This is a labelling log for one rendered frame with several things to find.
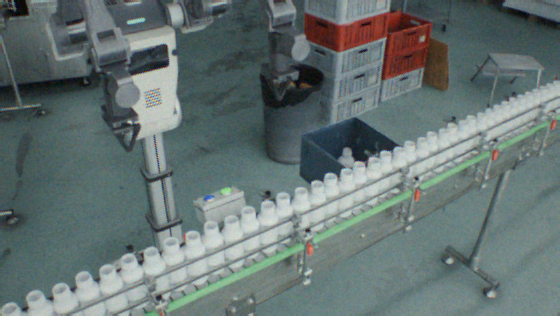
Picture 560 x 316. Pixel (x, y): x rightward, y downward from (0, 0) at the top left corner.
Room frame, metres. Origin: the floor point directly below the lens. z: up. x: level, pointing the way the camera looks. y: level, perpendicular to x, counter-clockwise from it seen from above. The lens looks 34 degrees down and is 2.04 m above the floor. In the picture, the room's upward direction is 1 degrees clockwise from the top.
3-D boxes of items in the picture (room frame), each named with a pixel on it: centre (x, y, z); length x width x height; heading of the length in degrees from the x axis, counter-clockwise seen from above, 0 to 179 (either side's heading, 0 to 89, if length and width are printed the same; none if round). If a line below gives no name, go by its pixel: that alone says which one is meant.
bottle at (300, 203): (1.11, -0.06, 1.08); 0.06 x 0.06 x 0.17
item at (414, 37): (4.29, -1.02, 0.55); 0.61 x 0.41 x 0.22; 128
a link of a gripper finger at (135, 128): (0.97, 0.38, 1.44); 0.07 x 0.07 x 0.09; 35
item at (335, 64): (3.80, -0.50, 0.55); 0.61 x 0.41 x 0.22; 132
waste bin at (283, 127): (3.08, -0.06, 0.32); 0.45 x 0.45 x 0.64
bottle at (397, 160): (1.35, -0.40, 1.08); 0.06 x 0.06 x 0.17
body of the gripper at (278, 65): (1.24, 0.01, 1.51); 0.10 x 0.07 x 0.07; 34
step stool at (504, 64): (4.23, -2.18, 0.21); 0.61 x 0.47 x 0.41; 178
